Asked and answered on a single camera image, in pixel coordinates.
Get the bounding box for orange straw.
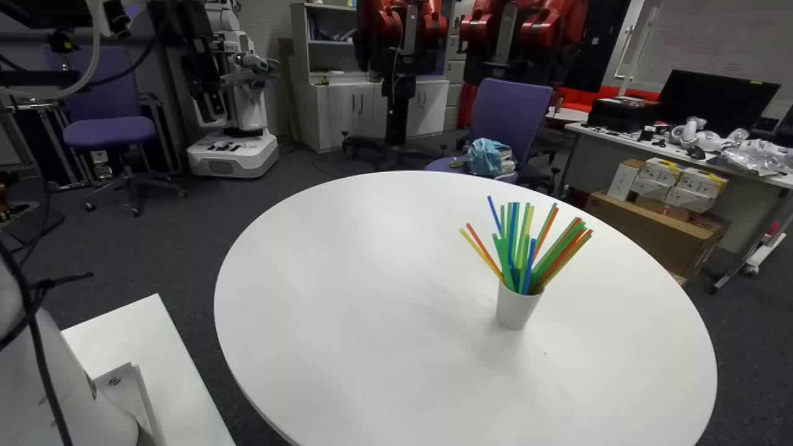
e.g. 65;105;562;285
461;223;500;281

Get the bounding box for blue straw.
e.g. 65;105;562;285
485;197;502;239

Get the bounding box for white mug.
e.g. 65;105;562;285
496;285;541;329

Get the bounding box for light green straw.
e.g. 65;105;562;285
529;219;585;293

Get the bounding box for teal cloth on chair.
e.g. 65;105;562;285
463;137;515;178

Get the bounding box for white cabinet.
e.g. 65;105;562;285
290;0;449;153

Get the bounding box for purple office chair near table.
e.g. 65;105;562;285
425;77;553;184

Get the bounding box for red robot machines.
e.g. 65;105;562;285
351;0;590;85

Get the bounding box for white boxes under desk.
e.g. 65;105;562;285
608;157;729;213

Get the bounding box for cardboard box under desk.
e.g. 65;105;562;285
588;194;725;281

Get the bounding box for white side table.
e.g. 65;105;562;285
65;295;235;446

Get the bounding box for purple office chair far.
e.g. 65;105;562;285
62;48;185;217

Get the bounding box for black monitor on desk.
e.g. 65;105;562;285
658;70;779;134

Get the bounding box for white desk with clutter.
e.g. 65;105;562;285
562;125;793;265

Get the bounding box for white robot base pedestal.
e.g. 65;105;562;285
174;0;279;178

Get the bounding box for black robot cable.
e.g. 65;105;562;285
0;239;95;446

